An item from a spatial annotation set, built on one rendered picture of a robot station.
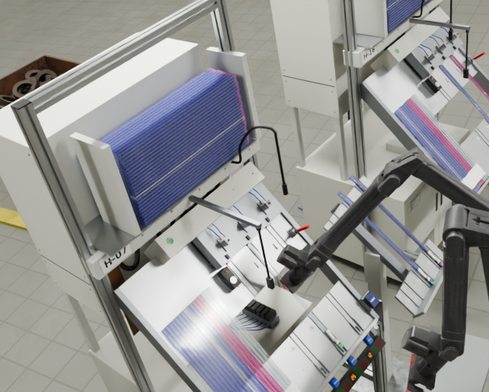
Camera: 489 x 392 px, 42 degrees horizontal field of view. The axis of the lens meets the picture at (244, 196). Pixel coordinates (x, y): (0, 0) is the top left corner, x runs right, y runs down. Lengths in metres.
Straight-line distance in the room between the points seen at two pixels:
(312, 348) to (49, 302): 2.14
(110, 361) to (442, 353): 1.44
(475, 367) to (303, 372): 0.63
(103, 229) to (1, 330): 2.10
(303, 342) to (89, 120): 1.04
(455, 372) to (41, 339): 2.33
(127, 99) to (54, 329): 2.09
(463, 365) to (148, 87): 1.48
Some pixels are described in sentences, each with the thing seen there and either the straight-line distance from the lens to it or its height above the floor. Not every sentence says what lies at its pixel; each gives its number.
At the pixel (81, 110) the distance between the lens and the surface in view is 1.99.
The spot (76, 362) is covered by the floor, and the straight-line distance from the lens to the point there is 3.64.
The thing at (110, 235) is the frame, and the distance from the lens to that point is 1.99.
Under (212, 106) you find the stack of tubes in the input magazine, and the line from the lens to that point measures 2.04.
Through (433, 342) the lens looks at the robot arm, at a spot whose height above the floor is 1.21.
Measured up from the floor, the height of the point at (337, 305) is 0.81.
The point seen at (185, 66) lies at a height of 1.67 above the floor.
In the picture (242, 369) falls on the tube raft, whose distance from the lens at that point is 2.15.
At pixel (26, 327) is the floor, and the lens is 3.98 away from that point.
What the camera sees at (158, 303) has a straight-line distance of 2.10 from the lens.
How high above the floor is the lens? 2.56
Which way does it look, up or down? 36 degrees down
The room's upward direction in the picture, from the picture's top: 13 degrees counter-clockwise
